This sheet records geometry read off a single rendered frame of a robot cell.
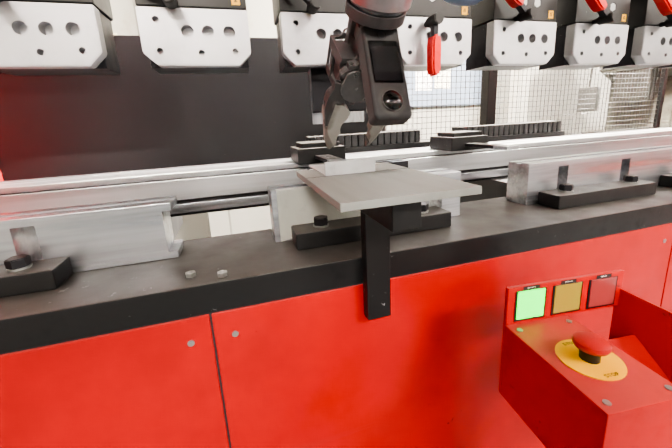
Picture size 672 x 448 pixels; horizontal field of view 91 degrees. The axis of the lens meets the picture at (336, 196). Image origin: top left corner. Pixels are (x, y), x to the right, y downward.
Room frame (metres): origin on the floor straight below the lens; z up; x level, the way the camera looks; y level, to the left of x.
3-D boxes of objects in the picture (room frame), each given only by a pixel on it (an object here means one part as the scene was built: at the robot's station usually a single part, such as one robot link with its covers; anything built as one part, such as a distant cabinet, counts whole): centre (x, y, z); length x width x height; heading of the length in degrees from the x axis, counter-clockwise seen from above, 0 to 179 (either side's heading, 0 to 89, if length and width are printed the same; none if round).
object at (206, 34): (0.57, 0.20, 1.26); 0.15 x 0.09 x 0.17; 106
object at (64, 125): (1.06, 0.35, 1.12); 1.13 x 0.02 x 0.44; 106
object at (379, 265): (0.45, -0.06, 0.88); 0.14 x 0.04 x 0.22; 16
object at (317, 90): (0.63, -0.01, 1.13); 0.10 x 0.02 x 0.10; 106
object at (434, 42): (0.61, -0.18, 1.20); 0.04 x 0.02 x 0.10; 16
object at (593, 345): (0.35, -0.31, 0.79); 0.04 x 0.04 x 0.04
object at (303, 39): (0.62, 0.01, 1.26); 0.15 x 0.09 x 0.17; 106
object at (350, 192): (0.49, -0.05, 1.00); 0.26 x 0.18 x 0.01; 16
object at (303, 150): (0.79, 0.02, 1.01); 0.26 x 0.12 x 0.05; 16
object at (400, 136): (1.07, -0.10, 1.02); 0.37 x 0.06 x 0.04; 106
